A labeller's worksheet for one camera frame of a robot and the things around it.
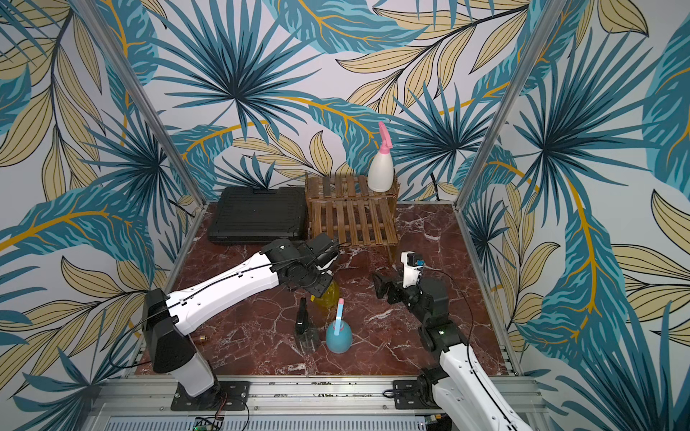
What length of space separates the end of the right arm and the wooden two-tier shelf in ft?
0.72

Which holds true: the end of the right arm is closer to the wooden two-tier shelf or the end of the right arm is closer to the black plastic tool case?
the wooden two-tier shelf

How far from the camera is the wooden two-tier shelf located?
0.88m

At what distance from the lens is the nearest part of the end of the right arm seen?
68 cm

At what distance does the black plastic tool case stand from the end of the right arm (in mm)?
446

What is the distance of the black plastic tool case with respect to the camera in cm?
102

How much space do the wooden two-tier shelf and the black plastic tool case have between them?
0.37ft
